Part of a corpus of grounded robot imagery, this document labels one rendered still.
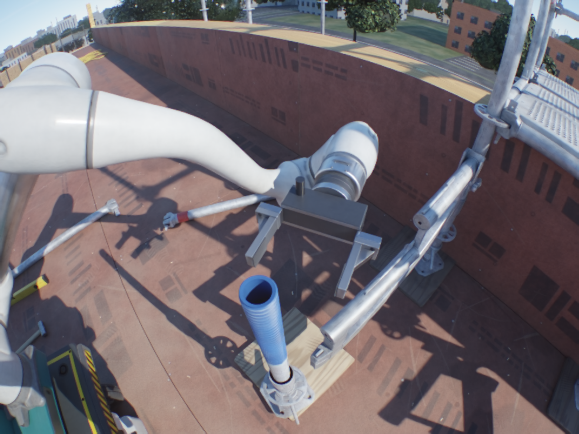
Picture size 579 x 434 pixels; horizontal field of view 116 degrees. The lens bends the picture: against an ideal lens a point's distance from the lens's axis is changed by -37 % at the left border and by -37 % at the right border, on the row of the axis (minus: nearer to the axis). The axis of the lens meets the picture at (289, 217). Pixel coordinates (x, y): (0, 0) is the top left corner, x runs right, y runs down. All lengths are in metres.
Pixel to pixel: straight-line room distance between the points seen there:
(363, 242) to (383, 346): 0.73
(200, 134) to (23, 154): 0.23
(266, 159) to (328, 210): 1.34
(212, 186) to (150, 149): 1.27
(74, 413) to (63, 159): 0.72
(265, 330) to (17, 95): 0.39
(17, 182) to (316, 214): 0.53
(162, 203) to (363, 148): 1.28
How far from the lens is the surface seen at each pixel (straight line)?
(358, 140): 0.55
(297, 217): 0.45
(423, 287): 1.23
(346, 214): 0.43
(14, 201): 0.62
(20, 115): 0.36
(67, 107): 0.35
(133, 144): 0.36
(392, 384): 1.08
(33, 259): 1.90
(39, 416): 0.88
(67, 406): 0.94
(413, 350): 1.13
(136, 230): 1.57
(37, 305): 1.71
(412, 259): 0.79
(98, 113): 0.35
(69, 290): 1.59
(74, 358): 0.96
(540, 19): 1.57
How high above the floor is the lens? 1.02
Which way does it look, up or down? 47 degrees down
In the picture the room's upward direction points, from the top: 3 degrees counter-clockwise
